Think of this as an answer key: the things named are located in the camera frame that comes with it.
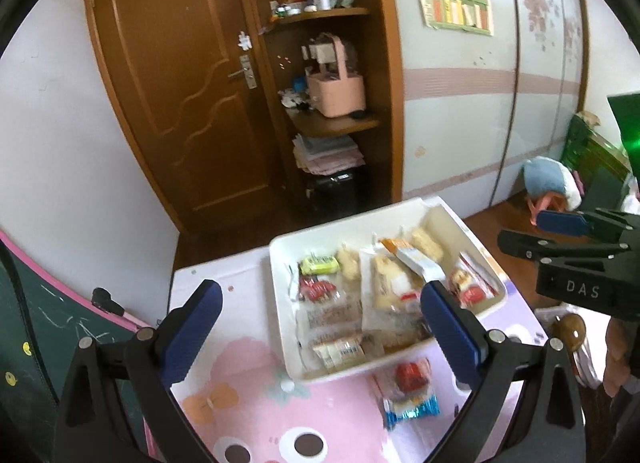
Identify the clear bag yellow pastry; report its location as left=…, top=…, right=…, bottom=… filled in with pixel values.
left=410, top=227, right=445, bottom=264

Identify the red small snack packet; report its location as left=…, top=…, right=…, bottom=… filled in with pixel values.
left=298, top=275, right=336, bottom=303

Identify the blue candy packet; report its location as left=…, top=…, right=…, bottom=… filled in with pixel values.
left=382, top=391, right=440, bottom=431

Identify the stack of folded papers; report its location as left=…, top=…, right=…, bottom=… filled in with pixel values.
left=292, top=134, right=366, bottom=176

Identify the wooden corner shelf unit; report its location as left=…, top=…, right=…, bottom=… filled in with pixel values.
left=242, top=0, right=404, bottom=208

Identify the kraft soda cracker bag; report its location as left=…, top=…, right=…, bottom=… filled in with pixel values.
left=296, top=296, right=362, bottom=347

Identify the brown wooden door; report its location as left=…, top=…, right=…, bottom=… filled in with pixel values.
left=86, top=0, right=285, bottom=233

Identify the green snack packet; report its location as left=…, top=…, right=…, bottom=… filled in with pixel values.
left=298, top=255, right=340, bottom=275

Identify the blue white plush cushion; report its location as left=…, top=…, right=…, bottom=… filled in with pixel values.
left=523, top=156, right=582, bottom=210

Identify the white plastic storage bin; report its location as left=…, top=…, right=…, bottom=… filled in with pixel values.
left=269, top=197, right=506, bottom=383

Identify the red cake snack packet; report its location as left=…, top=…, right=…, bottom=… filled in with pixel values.
left=448, top=252, right=499, bottom=309

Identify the orange snack packet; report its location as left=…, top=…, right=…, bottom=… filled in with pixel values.
left=380, top=238, right=446, bottom=283

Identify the yellow Fuji bread package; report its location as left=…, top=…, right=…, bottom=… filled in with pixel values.
left=359, top=249, right=422, bottom=343

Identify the red trim brownie packet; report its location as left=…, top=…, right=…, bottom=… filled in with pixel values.
left=373, top=357, right=432, bottom=403

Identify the wooden bedpost knob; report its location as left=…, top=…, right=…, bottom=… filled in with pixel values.
left=552, top=313, right=586, bottom=353

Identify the pink handled basket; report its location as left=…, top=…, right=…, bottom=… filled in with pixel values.
left=307, top=34, right=366, bottom=118

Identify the pink plastic stool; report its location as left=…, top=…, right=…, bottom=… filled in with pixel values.
left=525, top=192, right=567, bottom=227

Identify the round pastry clear wrapper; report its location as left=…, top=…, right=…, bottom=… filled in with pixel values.
left=335, top=245, right=361, bottom=281

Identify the green chalkboard pink frame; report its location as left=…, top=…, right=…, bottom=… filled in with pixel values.
left=1, top=237, right=134, bottom=462

